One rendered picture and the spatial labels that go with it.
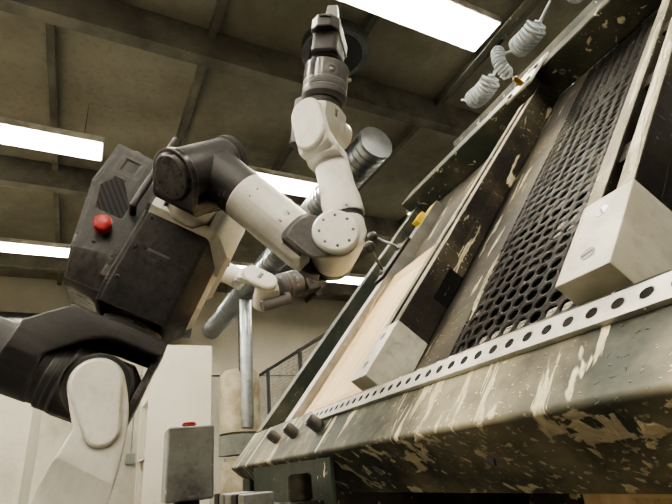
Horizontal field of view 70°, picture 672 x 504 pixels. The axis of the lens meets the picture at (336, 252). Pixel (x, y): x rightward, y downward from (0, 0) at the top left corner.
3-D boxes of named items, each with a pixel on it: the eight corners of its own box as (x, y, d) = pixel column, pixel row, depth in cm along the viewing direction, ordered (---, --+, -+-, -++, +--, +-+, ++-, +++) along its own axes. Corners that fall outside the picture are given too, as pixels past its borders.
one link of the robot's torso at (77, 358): (32, 403, 75) (74, 335, 82) (43, 414, 87) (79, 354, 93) (113, 432, 78) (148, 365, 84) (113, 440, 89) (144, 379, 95)
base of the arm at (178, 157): (204, 181, 77) (157, 136, 79) (182, 236, 84) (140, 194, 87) (264, 162, 88) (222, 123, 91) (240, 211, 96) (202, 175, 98)
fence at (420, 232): (293, 435, 125) (281, 425, 125) (437, 213, 178) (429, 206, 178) (300, 433, 121) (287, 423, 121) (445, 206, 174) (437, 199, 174)
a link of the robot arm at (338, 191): (353, 151, 85) (381, 248, 78) (349, 182, 95) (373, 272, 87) (294, 160, 84) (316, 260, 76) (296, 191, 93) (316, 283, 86)
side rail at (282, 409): (283, 455, 146) (255, 432, 146) (429, 228, 208) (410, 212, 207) (289, 454, 141) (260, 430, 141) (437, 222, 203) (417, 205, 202)
